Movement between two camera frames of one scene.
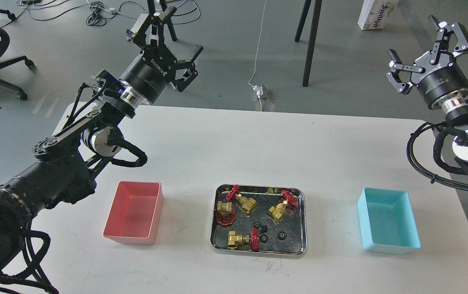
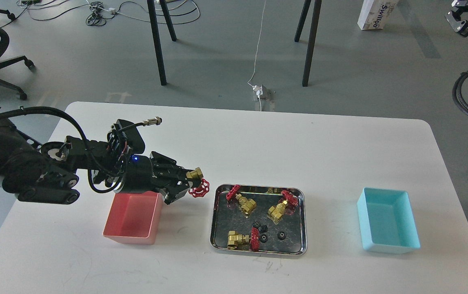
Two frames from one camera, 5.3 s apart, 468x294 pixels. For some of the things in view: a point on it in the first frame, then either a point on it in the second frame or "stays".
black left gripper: [148, 75] -> [143, 174]
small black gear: [262, 228] stays
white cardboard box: [375, 14] stays
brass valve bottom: [236, 240] stays
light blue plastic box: [387, 222] stays
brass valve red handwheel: [225, 219] -> [203, 187]
